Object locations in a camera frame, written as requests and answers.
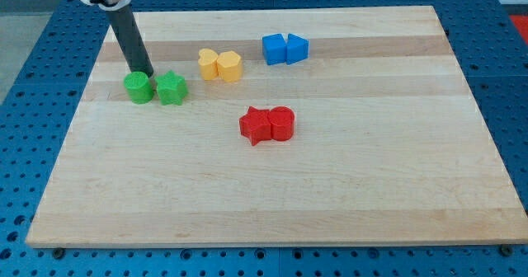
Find yellow heart block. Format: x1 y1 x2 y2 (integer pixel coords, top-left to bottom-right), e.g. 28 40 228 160
198 49 219 81

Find yellow hexagon block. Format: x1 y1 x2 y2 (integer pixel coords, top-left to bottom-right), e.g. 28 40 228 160
217 51 243 82

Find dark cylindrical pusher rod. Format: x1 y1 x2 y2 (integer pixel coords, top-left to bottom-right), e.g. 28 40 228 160
106 5 154 77

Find green star block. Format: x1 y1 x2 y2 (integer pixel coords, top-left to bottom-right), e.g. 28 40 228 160
155 71 188 106

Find red cylinder block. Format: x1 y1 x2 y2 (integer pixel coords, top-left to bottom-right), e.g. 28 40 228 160
268 106 295 141

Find green cylinder block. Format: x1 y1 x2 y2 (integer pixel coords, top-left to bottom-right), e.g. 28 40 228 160
123 72 153 105

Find blue triangle block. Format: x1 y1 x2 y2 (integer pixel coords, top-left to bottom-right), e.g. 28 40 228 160
286 33 309 65

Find blue cube block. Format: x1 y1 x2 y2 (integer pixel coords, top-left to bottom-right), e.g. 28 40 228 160
262 34 286 65

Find red star block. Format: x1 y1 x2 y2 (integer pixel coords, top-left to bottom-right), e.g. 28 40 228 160
239 106 271 146

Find light wooden board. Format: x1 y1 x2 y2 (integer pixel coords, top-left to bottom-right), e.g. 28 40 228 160
26 6 527 248

